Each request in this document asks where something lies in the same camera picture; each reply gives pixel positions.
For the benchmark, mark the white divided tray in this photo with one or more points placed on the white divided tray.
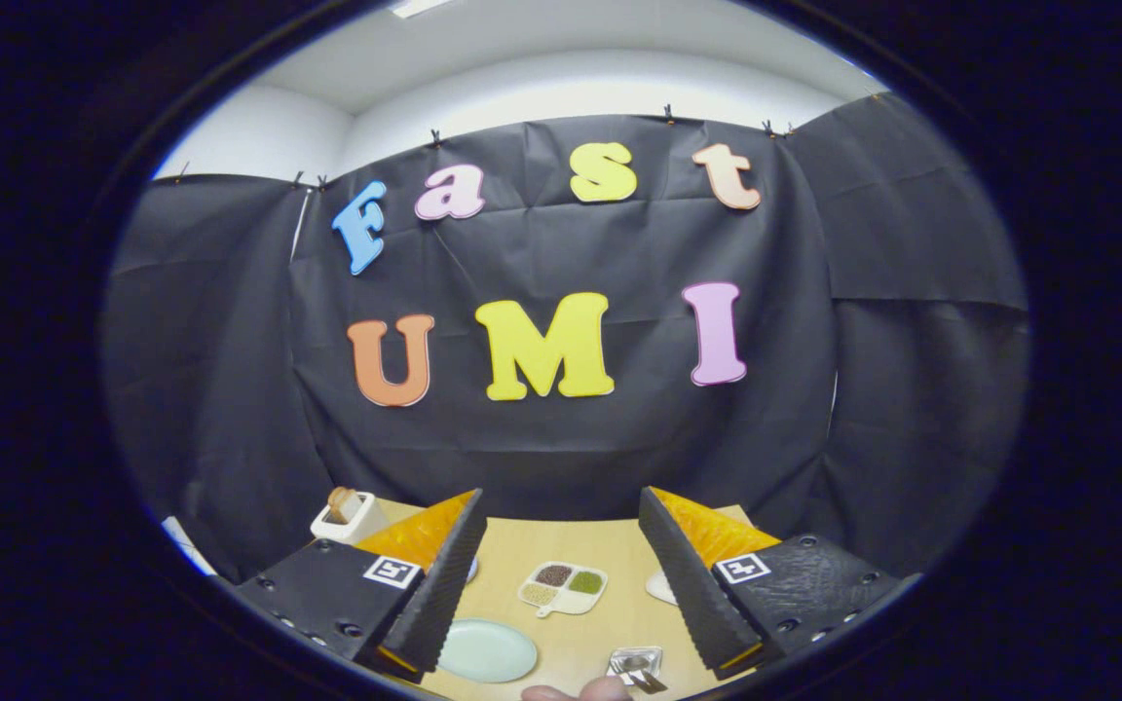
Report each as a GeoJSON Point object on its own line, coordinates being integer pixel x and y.
{"type": "Point", "coordinates": [571, 604]}

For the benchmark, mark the toasted bread slice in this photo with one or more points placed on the toasted bread slice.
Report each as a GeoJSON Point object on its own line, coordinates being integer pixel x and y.
{"type": "Point", "coordinates": [342, 504]}

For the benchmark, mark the pale green plate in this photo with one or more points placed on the pale green plate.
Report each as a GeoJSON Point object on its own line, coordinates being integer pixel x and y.
{"type": "Point", "coordinates": [488, 650]}

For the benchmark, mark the white toaster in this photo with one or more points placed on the white toaster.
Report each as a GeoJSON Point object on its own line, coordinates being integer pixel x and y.
{"type": "Point", "coordinates": [352, 532]}

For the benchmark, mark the blue plate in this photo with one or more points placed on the blue plate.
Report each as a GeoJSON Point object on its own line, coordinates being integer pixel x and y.
{"type": "Point", "coordinates": [472, 570]}

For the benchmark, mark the pile of green beans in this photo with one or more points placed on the pile of green beans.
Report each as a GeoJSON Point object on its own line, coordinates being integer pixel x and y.
{"type": "Point", "coordinates": [585, 582]}

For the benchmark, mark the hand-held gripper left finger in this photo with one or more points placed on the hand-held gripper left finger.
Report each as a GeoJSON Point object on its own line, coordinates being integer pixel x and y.
{"type": "Point", "coordinates": [430, 599]}

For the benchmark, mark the white square coaster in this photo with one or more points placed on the white square coaster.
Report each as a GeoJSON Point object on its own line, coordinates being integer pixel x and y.
{"type": "Point", "coordinates": [660, 587]}

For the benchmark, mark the long ceiling light panel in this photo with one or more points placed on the long ceiling light panel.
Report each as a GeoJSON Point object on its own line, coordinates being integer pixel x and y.
{"type": "Point", "coordinates": [417, 7]}

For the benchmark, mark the white board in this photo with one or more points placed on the white board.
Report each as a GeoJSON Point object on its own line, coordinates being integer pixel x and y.
{"type": "Point", "coordinates": [189, 545]}

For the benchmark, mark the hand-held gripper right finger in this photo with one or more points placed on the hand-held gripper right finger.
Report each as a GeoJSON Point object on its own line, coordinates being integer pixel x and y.
{"type": "Point", "coordinates": [692, 594]}

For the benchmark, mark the pile of dark red beans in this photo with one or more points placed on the pile of dark red beans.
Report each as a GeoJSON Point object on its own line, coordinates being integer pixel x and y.
{"type": "Point", "coordinates": [553, 574]}

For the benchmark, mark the pile of yellow soybeans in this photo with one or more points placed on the pile of yellow soybeans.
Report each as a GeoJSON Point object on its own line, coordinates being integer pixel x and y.
{"type": "Point", "coordinates": [539, 593]}

